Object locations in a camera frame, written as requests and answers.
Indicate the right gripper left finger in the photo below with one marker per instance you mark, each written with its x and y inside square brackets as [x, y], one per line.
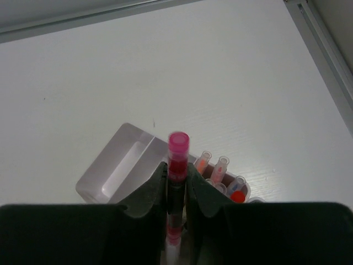
[131, 231]

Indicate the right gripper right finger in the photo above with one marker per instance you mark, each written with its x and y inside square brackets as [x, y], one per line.
[224, 232]

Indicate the magenta pen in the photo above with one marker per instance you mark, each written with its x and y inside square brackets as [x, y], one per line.
[178, 153]

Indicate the red pen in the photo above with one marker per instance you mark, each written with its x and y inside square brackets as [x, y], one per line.
[238, 197]

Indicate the light blue pen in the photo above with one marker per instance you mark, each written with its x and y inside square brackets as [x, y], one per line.
[221, 188]

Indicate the yellow pen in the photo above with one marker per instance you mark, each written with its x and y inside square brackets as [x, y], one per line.
[256, 200]

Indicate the green pen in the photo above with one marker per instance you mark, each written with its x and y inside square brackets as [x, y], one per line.
[210, 181]

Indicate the white pink compartment organizer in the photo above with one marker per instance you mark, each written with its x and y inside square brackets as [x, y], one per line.
[125, 163]

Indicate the aluminium frame rail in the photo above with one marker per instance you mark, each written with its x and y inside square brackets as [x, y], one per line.
[23, 19]

